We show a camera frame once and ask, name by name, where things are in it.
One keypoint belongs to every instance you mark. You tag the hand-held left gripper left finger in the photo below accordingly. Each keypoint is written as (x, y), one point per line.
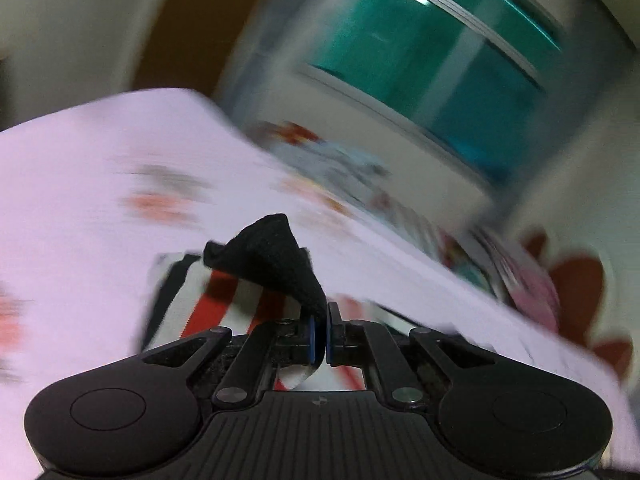
(312, 338)

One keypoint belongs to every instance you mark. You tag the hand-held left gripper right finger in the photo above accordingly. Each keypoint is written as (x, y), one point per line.
(330, 338)

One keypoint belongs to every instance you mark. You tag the black white red striped sweater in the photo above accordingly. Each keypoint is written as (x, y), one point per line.
(272, 255)

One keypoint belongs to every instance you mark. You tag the grey striped cloth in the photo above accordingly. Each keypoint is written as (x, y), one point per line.
(417, 232)

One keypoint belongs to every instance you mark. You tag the multicoloured patterned cloth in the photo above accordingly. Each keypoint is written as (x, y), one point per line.
(467, 265)

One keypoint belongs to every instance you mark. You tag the light blue printed cloth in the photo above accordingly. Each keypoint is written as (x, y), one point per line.
(340, 160)

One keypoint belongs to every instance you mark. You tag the red and cream headboard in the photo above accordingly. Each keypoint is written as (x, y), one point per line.
(580, 280)

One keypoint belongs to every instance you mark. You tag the white floral bed sheet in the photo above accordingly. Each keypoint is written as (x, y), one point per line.
(75, 210)

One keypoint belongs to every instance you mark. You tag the teal glass window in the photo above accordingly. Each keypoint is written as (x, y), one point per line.
(400, 45)

